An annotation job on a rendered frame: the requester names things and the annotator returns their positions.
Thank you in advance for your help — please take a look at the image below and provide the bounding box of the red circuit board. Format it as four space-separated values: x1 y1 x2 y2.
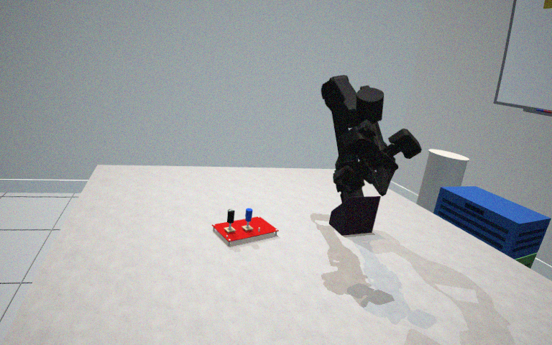
212 208 279 246

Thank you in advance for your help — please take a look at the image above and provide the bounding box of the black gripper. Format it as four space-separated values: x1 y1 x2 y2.
333 129 421 196

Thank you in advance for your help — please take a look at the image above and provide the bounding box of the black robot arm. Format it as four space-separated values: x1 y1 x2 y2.
321 75 384 202

